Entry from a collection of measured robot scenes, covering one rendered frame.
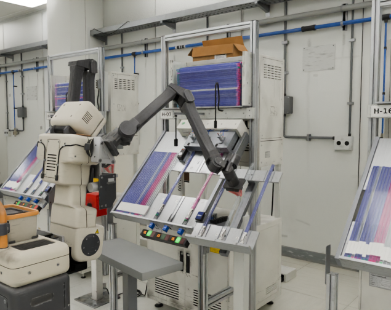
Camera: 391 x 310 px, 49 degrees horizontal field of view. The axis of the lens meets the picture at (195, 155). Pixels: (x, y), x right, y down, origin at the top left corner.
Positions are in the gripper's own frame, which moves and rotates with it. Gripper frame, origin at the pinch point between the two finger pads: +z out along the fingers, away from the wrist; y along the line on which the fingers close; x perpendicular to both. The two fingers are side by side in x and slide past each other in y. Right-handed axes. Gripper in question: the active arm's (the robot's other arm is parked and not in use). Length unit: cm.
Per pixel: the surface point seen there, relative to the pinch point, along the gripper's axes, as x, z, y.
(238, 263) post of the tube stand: 24.8, 25.3, -0.1
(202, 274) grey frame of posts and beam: 32.4, 30.9, 20.5
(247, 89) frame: -69, -11, 17
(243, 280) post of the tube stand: 30.5, 31.4, -3.0
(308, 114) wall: -172, 102, 29
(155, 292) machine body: 30, 83, 81
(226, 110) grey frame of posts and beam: -64, 0, 33
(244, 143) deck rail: -47, 12, 19
